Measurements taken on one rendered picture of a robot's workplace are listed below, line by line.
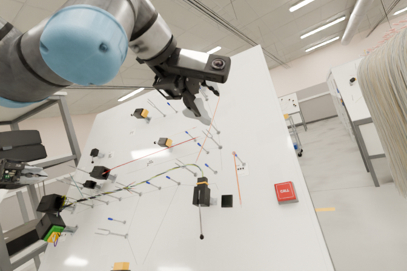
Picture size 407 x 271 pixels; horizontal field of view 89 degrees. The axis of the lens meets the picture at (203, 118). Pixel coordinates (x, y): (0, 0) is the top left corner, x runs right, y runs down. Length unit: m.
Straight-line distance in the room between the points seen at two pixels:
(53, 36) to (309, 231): 0.66
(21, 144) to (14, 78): 1.17
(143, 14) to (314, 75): 11.35
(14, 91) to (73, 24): 0.15
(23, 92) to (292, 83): 11.49
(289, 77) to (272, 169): 11.02
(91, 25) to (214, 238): 0.66
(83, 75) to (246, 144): 0.64
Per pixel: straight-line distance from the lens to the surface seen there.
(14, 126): 2.05
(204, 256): 0.76
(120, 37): 0.26
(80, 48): 0.24
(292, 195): 0.67
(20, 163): 0.86
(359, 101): 3.46
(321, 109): 11.58
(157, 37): 0.36
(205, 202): 0.69
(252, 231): 0.71
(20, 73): 0.33
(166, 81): 0.42
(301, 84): 11.60
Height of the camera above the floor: 1.35
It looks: 3 degrees up
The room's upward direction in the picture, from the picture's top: 17 degrees counter-clockwise
